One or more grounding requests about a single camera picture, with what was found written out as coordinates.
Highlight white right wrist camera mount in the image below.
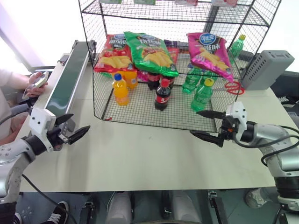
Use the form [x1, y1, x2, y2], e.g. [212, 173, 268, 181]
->
[225, 101, 249, 142]

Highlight pink potato chips bag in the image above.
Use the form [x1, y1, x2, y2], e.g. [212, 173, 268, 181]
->
[186, 32, 235, 83]

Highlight green potato chips bag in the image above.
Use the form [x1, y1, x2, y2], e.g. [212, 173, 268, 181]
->
[123, 30, 180, 78]

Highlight green conveyor belt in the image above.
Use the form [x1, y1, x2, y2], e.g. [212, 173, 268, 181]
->
[43, 39, 97, 136]

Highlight cola bottle red cap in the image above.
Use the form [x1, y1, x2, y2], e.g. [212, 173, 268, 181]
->
[154, 78, 172, 112]

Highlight green soda bottle yellow cap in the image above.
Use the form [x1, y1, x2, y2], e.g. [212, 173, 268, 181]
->
[190, 77, 214, 113]
[229, 34, 247, 59]

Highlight black white sneaker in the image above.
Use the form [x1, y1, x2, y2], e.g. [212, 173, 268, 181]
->
[278, 95, 299, 108]

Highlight person bare hand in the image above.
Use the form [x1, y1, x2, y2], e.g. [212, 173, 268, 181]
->
[25, 71, 49, 98]

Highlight white rounded shape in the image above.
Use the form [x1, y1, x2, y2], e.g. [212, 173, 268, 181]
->
[105, 191, 133, 224]
[171, 189, 203, 224]

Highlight pink snack packet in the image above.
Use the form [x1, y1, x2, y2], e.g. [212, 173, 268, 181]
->
[136, 70, 150, 83]

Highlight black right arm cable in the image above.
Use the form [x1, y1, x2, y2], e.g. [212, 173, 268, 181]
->
[232, 125, 299, 168]

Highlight red potato chips bag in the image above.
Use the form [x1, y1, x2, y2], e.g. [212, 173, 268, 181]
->
[93, 34, 138, 74]

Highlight black table leg bracket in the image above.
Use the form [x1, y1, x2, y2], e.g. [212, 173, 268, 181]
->
[207, 190, 229, 224]
[84, 201, 95, 224]

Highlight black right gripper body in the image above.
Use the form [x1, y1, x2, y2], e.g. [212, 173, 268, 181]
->
[218, 113, 237, 148]

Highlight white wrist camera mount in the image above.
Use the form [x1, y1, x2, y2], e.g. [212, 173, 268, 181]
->
[28, 108, 57, 153]
[225, 101, 249, 142]

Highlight red handled scissors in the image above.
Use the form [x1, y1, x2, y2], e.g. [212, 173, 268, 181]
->
[213, 80, 246, 95]

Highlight black wire mesh shelf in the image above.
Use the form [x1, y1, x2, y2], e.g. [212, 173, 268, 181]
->
[78, 0, 282, 132]

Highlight grey vented plastic box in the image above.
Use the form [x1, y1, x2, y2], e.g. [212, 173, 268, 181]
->
[242, 49, 296, 91]

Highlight green snack packet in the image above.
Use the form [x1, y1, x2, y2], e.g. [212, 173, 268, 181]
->
[100, 71, 115, 80]

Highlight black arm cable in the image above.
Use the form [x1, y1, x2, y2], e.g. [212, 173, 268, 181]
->
[21, 174, 78, 224]
[232, 125, 299, 168]

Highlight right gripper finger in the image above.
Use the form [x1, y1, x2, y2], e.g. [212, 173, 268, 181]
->
[196, 110, 227, 119]
[189, 130, 223, 148]

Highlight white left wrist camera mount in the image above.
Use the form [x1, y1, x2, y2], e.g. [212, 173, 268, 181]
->
[28, 108, 57, 153]

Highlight orange soda bottle blue cap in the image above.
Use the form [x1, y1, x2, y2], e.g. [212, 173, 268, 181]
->
[112, 73, 130, 107]

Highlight red snack packet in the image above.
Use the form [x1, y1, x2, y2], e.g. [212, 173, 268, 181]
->
[168, 48, 181, 65]

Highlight purple snack packet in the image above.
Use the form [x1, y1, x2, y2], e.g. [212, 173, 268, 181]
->
[163, 39, 188, 49]

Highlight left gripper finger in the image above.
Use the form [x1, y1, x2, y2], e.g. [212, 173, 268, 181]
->
[55, 113, 75, 126]
[67, 125, 91, 145]

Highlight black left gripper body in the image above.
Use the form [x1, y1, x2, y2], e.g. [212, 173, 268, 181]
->
[46, 126, 71, 150]

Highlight pink white snack box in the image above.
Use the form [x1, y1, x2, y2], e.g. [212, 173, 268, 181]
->
[211, 0, 239, 8]

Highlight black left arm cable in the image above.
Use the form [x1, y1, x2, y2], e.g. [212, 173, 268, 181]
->
[21, 174, 78, 224]

